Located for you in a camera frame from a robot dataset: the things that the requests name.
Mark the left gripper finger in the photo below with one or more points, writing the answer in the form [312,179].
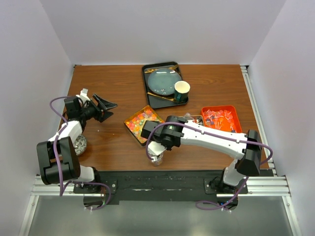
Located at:
[105,115]
[103,104]

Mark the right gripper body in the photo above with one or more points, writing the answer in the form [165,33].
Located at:
[168,147]

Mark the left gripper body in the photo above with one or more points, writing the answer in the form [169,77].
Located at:
[91,111]

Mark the clear glass jar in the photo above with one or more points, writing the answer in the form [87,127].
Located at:
[157,160]

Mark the gold tin of gummy candies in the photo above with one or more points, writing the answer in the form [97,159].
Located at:
[135,122]

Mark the orange tray of lollipops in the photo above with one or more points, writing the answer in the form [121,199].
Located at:
[222,118]

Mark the clear plastic scoop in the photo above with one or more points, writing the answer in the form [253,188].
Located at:
[188,116]

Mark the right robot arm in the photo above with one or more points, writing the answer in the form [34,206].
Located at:
[176,131]

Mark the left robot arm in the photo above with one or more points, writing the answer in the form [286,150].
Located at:
[57,158]

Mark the silver patterned bowl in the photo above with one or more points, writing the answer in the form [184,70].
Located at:
[80,145]

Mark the gold knife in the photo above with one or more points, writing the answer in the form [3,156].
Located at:
[159,96]

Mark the gold fork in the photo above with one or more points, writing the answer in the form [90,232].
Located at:
[151,70]

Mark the dark green mug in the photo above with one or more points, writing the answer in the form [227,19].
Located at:
[181,90]

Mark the blue-grey ceramic plate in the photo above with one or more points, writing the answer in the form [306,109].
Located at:
[162,81]

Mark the black serving tray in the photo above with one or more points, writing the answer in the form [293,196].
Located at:
[154,102]

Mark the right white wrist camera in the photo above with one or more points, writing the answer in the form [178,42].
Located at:
[155,149]

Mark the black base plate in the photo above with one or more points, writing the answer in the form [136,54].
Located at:
[156,186]

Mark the aluminium frame rail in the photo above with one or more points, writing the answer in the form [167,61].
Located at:
[266,210]

